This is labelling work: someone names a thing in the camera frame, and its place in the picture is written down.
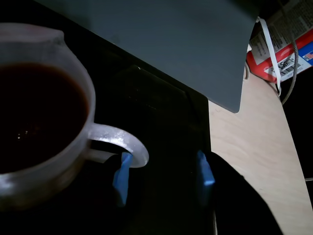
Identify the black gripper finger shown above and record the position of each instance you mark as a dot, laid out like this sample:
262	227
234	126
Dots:
239	208
121	178

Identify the pink teapot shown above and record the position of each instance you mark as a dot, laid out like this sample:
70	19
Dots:
73	151

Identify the black rubber work mat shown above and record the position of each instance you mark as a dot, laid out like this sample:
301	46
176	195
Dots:
166	127

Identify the grey desk mat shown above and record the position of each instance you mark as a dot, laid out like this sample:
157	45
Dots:
183	44

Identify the red printed cardboard box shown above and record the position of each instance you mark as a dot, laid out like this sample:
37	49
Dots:
281	61

